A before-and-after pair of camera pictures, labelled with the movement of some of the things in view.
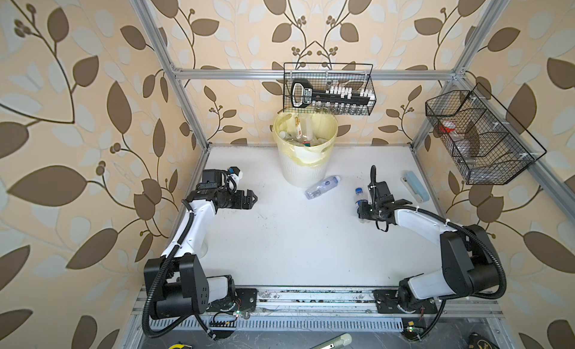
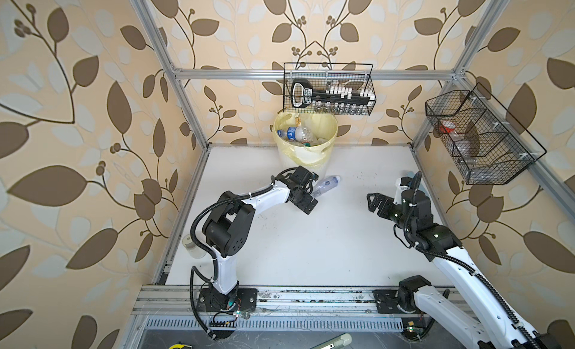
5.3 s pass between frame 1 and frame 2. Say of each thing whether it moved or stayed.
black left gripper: moved
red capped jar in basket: stayed
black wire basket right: stayed
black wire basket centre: stayed
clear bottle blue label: moved
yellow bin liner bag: stayed
